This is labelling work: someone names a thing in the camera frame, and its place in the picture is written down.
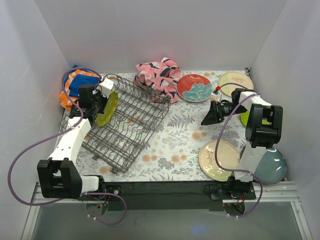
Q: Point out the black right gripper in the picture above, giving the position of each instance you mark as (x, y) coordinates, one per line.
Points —
(216, 113)

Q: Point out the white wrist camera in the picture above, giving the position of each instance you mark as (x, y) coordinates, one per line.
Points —
(105, 87)
(216, 94)

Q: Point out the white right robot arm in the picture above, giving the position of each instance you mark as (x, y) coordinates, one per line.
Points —
(263, 130)

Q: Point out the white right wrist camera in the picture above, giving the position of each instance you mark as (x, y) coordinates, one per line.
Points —
(216, 94)

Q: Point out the grey blue plate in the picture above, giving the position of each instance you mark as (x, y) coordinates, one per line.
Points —
(272, 167)

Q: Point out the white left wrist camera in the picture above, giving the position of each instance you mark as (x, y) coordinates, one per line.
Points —
(105, 87)

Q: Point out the pink patterned cloth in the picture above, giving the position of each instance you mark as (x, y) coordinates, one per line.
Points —
(161, 76)

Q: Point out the orange and blue cloth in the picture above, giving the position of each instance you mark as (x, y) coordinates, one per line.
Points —
(76, 78)

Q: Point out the olive green dotted plate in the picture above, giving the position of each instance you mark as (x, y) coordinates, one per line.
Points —
(111, 105)

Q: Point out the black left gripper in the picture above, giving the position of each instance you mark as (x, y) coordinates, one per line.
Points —
(99, 105)

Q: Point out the red plate with teal flower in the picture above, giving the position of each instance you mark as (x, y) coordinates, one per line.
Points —
(194, 88)

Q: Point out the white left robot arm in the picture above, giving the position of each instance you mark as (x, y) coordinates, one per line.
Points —
(58, 176)

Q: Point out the grey wire dish rack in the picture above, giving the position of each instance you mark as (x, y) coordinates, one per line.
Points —
(138, 114)

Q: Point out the lime green plate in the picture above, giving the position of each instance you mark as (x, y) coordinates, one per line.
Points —
(244, 118)

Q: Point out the aluminium rail frame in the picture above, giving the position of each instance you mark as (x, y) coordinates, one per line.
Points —
(275, 214)

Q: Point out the black base bar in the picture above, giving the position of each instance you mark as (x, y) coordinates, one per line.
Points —
(174, 195)

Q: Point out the floral tablecloth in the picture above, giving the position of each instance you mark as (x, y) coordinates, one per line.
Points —
(172, 153)

